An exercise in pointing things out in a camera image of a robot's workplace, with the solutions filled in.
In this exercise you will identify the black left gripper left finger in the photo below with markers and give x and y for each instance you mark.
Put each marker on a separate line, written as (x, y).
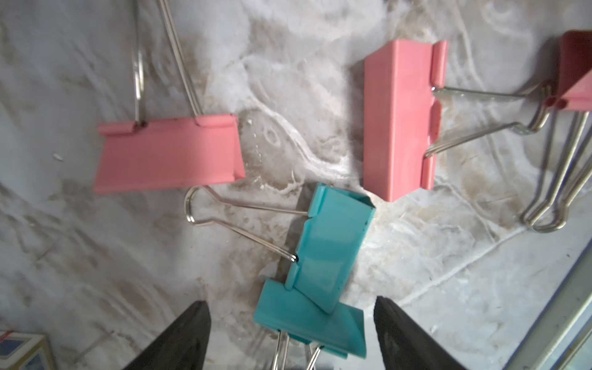
(183, 345)

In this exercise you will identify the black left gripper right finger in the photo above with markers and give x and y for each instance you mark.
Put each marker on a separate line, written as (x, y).
(404, 344)

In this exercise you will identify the teal binder clip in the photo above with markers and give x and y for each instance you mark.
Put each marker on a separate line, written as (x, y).
(337, 223)
(341, 333)

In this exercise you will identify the pink binder clip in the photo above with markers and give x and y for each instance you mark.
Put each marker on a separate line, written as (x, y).
(573, 94)
(150, 155)
(402, 116)

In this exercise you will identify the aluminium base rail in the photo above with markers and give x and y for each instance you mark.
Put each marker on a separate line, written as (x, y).
(560, 338)

